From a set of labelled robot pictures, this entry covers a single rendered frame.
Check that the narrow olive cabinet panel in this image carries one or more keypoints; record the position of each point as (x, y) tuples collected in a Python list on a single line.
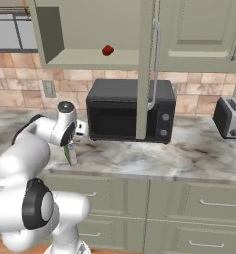
[(136, 211)]

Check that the window with grey frame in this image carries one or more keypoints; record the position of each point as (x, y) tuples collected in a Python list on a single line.
[(9, 26)]

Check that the red jam jar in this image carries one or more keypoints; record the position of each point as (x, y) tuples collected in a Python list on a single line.
[(107, 50)]

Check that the black and silver toaster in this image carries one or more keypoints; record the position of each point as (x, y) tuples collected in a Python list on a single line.
[(230, 117)]

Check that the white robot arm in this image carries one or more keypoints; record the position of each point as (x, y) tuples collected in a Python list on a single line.
[(17, 165)]

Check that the closed olive cabinet door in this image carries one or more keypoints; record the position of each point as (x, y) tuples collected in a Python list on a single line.
[(196, 36)]

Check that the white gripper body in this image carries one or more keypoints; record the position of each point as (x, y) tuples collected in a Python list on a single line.
[(73, 139)]

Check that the green and white cereal box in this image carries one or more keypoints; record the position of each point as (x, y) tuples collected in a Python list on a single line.
[(72, 155)]

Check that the open olive wall cabinet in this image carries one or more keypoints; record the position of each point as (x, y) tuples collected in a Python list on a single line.
[(90, 29)]

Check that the open olive cabinet door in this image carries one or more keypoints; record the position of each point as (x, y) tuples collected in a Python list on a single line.
[(143, 66)]

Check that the black microwave oven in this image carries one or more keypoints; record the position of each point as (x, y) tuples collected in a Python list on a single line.
[(123, 112)]

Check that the olive drawer front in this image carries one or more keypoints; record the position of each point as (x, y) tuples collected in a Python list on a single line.
[(100, 191), (106, 231), (196, 238), (202, 201)]

